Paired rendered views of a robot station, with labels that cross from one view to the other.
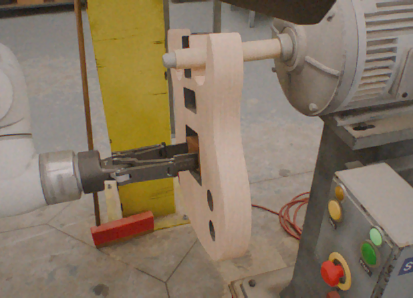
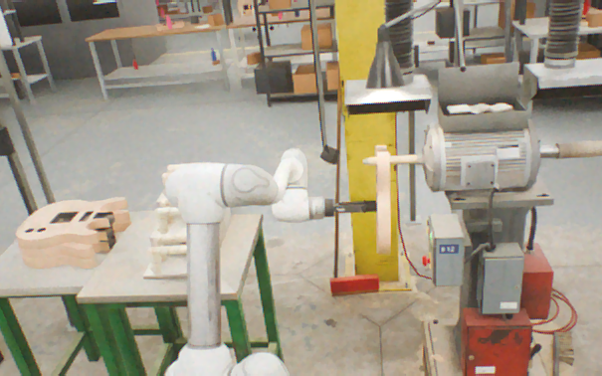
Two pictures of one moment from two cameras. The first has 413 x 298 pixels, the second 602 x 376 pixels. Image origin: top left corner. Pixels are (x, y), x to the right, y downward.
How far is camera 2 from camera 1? 1.41 m
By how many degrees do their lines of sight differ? 23
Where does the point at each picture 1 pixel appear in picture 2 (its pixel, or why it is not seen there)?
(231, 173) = (383, 209)
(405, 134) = (482, 204)
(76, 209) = (321, 268)
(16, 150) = (301, 193)
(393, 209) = (443, 228)
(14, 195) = (298, 211)
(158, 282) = (374, 325)
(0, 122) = (297, 181)
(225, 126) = (382, 190)
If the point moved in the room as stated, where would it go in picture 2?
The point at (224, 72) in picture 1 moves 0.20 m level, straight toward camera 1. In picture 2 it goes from (381, 168) to (363, 193)
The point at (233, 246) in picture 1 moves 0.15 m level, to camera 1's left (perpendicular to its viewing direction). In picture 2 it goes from (382, 242) to (343, 238)
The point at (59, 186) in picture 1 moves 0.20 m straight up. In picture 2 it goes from (315, 210) to (310, 163)
